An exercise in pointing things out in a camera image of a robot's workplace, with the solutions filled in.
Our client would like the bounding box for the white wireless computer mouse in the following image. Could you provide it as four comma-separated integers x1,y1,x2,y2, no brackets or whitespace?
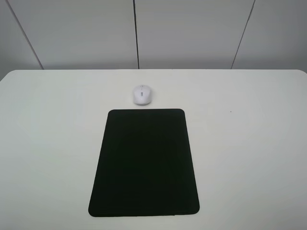
133,85,152,105

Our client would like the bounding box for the black rectangular mouse pad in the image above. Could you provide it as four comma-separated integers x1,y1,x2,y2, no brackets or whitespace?
88,108,200,217

